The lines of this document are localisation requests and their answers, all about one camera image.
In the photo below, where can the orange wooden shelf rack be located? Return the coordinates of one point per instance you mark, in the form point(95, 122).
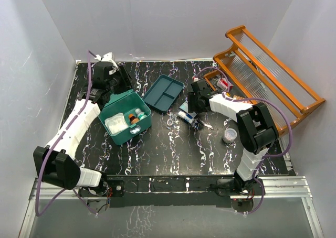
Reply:
point(259, 73)

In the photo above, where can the brown medicine bottle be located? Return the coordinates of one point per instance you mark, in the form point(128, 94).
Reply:
point(133, 119)

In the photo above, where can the clear round container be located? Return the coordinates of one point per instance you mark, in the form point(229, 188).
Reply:
point(230, 135)

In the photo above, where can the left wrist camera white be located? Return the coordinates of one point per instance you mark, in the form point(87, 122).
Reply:
point(108, 57)

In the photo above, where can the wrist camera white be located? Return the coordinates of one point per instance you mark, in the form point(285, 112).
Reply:
point(195, 79)
point(108, 57)

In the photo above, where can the red white small box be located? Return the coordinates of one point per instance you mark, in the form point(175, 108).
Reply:
point(224, 84)

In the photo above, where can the white medicine bottle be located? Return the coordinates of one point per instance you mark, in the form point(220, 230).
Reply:
point(140, 114)

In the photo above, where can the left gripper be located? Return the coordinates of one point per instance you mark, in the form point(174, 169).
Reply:
point(127, 82)

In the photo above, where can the orange patterned card pack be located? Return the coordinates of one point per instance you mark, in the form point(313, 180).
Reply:
point(235, 97)

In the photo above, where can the green medicine box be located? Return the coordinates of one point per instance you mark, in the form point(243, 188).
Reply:
point(126, 103)

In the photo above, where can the blue white blister card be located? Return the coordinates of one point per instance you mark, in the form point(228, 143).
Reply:
point(184, 107)

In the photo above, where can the dark teal divider tray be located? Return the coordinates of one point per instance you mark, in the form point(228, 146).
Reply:
point(162, 94)

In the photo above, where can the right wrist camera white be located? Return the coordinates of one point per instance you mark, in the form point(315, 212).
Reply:
point(195, 79)

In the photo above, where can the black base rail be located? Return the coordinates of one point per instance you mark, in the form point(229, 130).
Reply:
point(137, 190)

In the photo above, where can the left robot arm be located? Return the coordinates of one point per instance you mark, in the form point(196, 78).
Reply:
point(55, 163)

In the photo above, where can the white gauze pack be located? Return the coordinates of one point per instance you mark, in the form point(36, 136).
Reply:
point(116, 124)

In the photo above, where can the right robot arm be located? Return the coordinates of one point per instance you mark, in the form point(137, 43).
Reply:
point(255, 126)

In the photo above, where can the blue white medicine box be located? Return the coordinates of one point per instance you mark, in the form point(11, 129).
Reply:
point(189, 118)

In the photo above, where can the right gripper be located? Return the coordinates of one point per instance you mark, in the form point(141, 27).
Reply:
point(192, 108)

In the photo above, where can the small metal scissors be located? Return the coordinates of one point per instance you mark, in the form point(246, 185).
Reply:
point(204, 124)

